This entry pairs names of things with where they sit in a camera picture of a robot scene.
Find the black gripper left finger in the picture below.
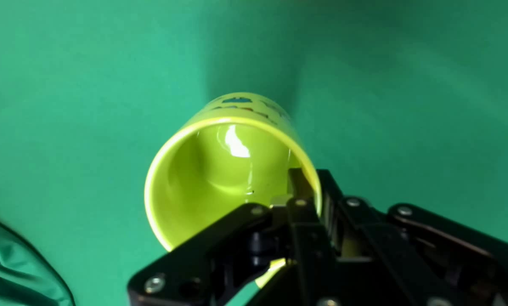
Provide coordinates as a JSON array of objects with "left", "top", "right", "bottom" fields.
[{"left": 125, "top": 166, "right": 322, "bottom": 306}]

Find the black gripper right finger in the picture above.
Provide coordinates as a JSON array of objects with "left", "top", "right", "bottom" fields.
[{"left": 317, "top": 167, "right": 508, "bottom": 306}]

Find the green cloth table cover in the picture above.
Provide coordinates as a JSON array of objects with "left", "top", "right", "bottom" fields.
[{"left": 0, "top": 0, "right": 508, "bottom": 306}]

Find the yellow ceramic mug with print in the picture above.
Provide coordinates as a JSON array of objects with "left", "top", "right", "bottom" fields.
[{"left": 142, "top": 91, "right": 324, "bottom": 290}]

